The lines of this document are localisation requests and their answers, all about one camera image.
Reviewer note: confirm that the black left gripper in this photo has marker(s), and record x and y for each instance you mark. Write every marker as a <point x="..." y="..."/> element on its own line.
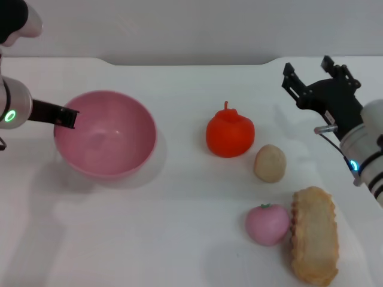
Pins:
<point x="45" y="112"/>

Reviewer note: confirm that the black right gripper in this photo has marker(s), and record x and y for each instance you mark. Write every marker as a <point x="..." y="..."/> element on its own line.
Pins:
<point x="332" y="98"/>

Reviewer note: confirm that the pink plastic bowl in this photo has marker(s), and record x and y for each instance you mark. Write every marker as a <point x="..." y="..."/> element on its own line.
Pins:
<point x="107" y="134"/>

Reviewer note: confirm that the orange toy fruit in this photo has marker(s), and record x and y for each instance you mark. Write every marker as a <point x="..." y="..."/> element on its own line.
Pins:
<point x="230" y="134"/>

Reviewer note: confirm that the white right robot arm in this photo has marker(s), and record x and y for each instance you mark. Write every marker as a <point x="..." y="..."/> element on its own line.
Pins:
<point x="369" y="149"/>

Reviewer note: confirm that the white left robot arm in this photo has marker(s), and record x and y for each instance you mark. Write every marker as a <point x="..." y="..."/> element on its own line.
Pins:
<point x="15" y="98"/>

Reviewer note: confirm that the beige toy potato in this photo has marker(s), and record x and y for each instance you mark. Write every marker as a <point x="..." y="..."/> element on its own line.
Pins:
<point x="270" y="164"/>

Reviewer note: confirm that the pink toy peach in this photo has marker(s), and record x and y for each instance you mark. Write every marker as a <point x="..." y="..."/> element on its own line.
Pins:
<point x="267" y="224"/>

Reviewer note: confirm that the golden fried pastry toy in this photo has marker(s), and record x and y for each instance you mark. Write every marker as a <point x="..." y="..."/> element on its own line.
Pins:
<point x="314" y="239"/>

